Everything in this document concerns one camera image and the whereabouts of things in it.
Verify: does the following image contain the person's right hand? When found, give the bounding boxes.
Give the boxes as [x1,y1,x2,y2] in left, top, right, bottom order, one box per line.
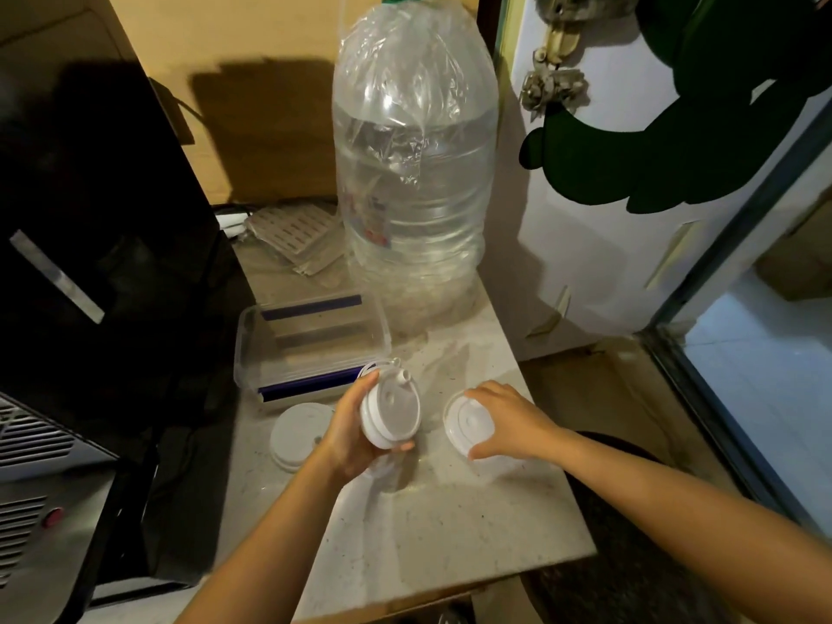
[462,380,570,464]

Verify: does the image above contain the person's left hand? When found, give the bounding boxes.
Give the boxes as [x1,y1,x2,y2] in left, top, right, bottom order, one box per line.
[311,371,417,485]

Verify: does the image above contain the white cup lid with tab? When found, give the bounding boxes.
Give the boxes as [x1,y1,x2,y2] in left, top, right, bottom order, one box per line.
[370,358,424,446]

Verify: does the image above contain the clear plastic box blue clips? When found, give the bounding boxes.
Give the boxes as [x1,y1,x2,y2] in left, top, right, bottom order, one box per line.
[232,290,393,407]

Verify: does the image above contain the person's left forearm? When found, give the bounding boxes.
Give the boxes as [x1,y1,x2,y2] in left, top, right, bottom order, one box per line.
[175,451,349,624]

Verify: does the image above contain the person's right forearm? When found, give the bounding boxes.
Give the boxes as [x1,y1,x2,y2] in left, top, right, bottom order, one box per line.
[557,426,832,624]

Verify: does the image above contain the black round bin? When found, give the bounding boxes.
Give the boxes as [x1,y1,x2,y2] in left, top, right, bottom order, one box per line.
[519,429,749,624]

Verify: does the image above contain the white door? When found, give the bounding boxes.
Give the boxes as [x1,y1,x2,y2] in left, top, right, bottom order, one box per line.
[480,0,832,361]

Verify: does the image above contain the large clear water bottle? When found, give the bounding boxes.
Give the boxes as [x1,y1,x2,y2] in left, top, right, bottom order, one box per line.
[331,0,500,332]

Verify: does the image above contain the large silver drip tray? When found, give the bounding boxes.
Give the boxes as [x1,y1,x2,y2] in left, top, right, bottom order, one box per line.
[0,460,120,624]

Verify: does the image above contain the black coffee machine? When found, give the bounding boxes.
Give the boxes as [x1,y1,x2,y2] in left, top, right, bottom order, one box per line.
[0,0,256,605]

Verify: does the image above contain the beige hanging hook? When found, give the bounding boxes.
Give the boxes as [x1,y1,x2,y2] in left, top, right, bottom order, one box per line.
[532,22,586,69]

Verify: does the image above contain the grey metal door latch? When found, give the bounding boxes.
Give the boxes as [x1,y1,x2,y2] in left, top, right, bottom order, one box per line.
[532,0,641,23]

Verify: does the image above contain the dark metal door frame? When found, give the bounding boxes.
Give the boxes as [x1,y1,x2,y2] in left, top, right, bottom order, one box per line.
[640,103,832,534]

